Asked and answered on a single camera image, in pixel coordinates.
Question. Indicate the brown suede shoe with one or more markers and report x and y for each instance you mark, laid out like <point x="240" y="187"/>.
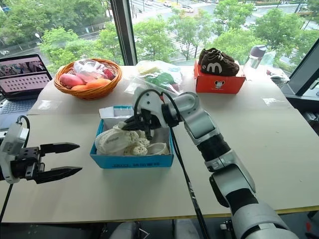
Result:
<point x="219" y="67"/>
<point x="211" y="51"/>

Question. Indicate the grey rounded shape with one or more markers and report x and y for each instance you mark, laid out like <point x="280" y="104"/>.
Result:
<point x="125" y="231"/>

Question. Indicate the blue shoebox with white lid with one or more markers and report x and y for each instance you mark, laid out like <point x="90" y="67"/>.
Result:
<point x="134" y="161"/>

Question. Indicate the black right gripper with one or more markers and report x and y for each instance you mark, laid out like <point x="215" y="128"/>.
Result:
<point x="147" y="119"/>

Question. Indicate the white knit shoe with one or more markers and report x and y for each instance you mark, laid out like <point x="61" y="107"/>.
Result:
<point x="112" y="143"/>
<point x="158" y="149"/>

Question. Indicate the clear bottle with dark lid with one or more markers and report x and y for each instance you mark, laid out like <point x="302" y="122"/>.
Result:
<point x="255" y="58"/>

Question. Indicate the red toy fruit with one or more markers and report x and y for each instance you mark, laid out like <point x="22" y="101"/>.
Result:
<point x="109" y="74"/>

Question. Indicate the open laptop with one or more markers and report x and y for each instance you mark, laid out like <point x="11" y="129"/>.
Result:
<point x="22" y="79"/>

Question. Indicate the orange woven basket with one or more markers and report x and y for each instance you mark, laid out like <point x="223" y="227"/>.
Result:
<point x="94" y="93"/>

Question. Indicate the small orange toy fruit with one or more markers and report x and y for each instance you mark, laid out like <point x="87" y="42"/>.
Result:
<point x="79" y="87"/>

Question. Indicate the orange toy carrot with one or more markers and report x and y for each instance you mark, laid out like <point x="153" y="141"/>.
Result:
<point x="98" y="83"/>

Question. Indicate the orange shoebox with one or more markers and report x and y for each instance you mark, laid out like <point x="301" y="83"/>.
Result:
<point x="219" y="84"/>

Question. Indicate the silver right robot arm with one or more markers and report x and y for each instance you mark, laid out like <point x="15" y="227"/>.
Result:
<point x="200" y="122"/>

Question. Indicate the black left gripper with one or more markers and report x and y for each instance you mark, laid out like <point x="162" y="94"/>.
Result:
<point x="27" y="163"/>

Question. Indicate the pink toy sweet potato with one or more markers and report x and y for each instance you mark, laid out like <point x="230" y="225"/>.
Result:
<point x="71" y="80"/>

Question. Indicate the plastic bag with green toys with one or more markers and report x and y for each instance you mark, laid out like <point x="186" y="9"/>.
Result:
<point x="157" y="78"/>

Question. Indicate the dark window frame post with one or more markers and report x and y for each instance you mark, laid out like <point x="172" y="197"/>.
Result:
<point x="125" y="32"/>

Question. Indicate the crumpled clear plastic bag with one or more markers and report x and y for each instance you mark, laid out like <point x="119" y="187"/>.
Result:
<point x="275" y="68"/>

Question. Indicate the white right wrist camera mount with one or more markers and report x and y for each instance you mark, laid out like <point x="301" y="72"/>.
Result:
<point x="149" y="102"/>

